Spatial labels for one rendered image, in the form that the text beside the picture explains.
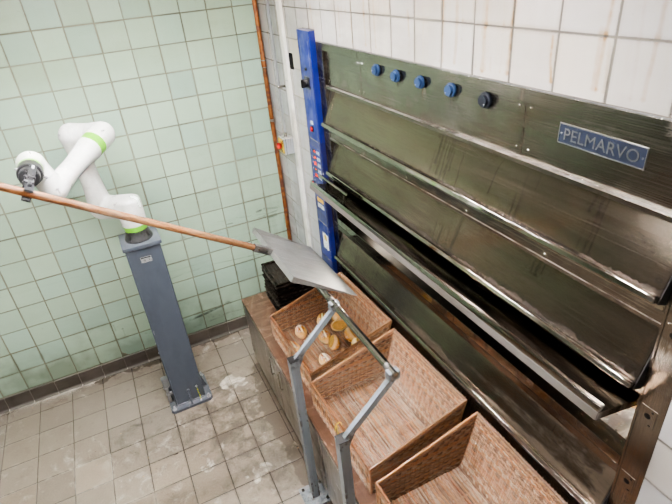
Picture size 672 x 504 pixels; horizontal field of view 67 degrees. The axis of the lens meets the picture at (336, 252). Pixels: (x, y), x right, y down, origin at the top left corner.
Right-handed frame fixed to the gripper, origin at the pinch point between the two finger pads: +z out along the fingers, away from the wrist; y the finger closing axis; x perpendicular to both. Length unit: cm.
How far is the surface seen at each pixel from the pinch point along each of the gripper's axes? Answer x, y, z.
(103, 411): -77, 166, -83
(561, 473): -156, 3, 135
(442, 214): -127, -52, 63
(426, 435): -149, 29, 89
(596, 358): -127, -41, 138
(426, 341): -157, 3, 60
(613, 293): -121, -59, 136
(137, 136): -52, -8, -121
